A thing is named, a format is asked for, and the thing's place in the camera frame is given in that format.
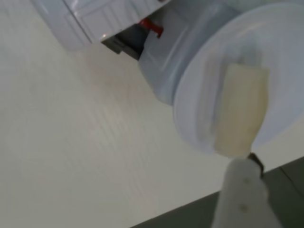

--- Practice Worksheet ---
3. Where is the white car with round lid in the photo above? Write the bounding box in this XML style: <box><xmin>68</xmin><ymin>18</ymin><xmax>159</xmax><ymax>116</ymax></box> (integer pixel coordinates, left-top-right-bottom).
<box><xmin>30</xmin><ymin>0</ymin><xmax>173</xmax><ymax>51</ymax></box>

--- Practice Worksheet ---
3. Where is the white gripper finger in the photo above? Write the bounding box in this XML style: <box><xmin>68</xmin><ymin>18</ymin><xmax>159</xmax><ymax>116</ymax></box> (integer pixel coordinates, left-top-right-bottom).
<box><xmin>212</xmin><ymin>152</ymin><xmax>284</xmax><ymax>228</ymax></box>

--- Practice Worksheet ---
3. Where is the white toy train car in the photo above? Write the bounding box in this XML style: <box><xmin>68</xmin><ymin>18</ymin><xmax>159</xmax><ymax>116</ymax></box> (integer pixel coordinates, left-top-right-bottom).
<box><xmin>138</xmin><ymin>3</ymin><xmax>230</xmax><ymax>109</ymax></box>

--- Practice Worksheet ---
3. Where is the pale white squid sushi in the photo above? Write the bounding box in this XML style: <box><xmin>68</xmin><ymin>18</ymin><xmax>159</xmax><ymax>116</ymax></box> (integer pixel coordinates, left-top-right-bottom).
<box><xmin>214</xmin><ymin>62</ymin><xmax>271</xmax><ymax>158</ymax></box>

